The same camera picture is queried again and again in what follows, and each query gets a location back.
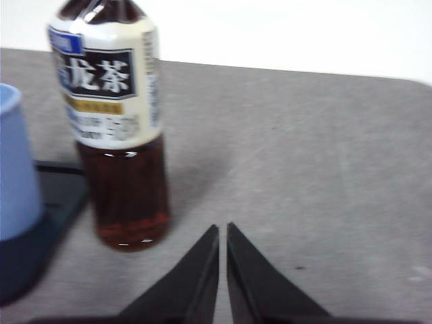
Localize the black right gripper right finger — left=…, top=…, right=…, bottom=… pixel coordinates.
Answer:
left=226, top=221, right=333, bottom=324

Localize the blue ribbed plastic cup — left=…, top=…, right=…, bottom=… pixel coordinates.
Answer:
left=0, top=83, right=43, bottom=241

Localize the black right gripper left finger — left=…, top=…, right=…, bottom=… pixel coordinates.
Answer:
left=117, top=224, right=220, bottom=324

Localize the dark teal rectangular tray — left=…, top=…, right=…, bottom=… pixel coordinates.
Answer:
left=0, top=161, right=90, bottom=306

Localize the dark oolong tea bottle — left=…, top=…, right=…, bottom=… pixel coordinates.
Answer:
left=46, top=0, right=171, bottom=252

